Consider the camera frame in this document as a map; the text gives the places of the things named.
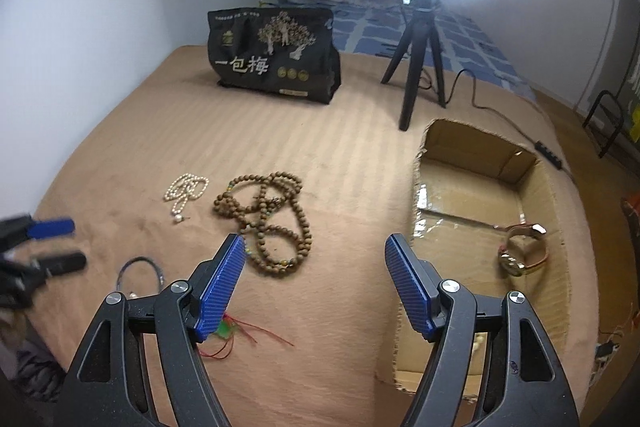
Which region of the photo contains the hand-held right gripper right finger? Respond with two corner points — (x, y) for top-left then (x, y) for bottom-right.
(384, 233), (581, 427)

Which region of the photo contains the black power cable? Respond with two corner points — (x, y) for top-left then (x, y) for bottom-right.
(419, 69), (577, 182)

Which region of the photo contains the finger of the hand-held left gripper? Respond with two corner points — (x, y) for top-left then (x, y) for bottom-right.
(10, 217), (76, 240)
(22, 251), (87, 280)

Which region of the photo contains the gold wristwatch brown strap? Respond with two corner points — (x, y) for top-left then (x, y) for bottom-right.
(494, 222), (550, 278)

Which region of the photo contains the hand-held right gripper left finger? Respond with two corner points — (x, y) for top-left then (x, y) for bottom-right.
(60, 233), (248, 427)

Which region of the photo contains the black metal chair frame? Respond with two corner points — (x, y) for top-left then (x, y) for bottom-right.
(582, 89), (627, 158)

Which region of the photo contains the black tripod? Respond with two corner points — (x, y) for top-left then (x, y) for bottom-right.
(380, 0), (449, 132)

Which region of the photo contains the blue plaid bed sheet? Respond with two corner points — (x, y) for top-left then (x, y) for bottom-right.
(329, 4), (537, 98)

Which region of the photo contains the cardboard box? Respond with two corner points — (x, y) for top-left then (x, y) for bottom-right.
(375, 119), (574, 396)

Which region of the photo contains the pearl necklace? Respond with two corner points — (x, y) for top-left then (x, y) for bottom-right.
(163, 174), (210, 224)

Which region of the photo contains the black inline cable switch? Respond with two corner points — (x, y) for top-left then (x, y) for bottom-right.
(534, 140), (564, 168)

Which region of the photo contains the wooden bead necklace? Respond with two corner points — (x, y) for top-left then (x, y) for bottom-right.
(212, 172), (313, 279)

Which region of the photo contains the red string green ornament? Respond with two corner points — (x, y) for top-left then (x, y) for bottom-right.
(202, 314), (296, 361)

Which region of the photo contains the dark cord bracelet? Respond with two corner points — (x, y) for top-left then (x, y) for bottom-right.
(115, 256), (166, 301)

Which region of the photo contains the black printed snack bag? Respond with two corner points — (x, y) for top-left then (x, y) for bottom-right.
(207, 6), (343, 106)

